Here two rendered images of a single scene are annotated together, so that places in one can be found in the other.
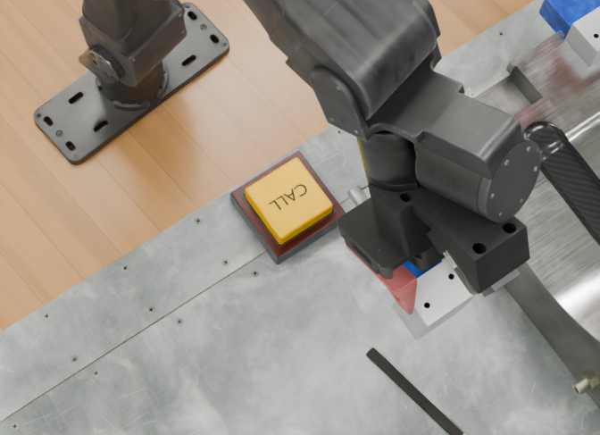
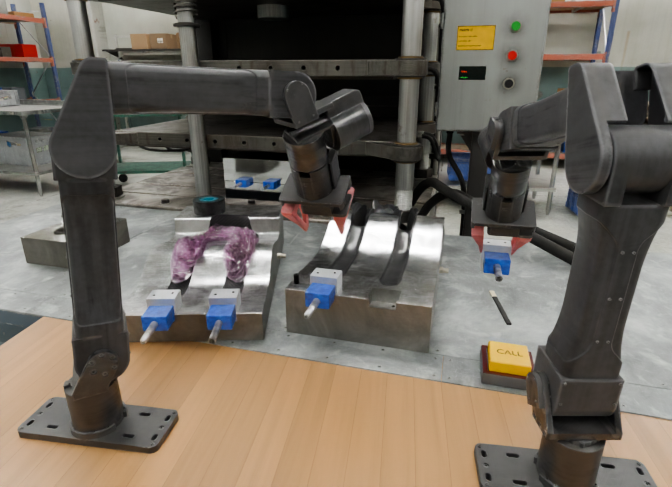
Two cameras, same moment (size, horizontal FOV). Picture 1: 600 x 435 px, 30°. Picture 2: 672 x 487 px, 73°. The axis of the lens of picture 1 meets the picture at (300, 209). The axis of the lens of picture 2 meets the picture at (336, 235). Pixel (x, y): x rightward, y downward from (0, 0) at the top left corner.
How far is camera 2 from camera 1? 116 cm
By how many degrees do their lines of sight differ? 83
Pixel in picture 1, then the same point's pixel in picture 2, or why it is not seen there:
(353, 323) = (508, 333)
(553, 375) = (444, 291)
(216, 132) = (520, 421)
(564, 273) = (427, 265)
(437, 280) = (495, 243)
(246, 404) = not seen: hidden behind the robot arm
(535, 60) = (358, 294)
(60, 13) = not seen: outside the picture
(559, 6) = (328, 290)
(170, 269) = not seen: hidden behind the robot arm
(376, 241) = (528, 210)
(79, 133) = (629, 473)
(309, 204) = (500, 346)
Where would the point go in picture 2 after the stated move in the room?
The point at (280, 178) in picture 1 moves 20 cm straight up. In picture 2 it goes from (507, 359) to (525, 238)
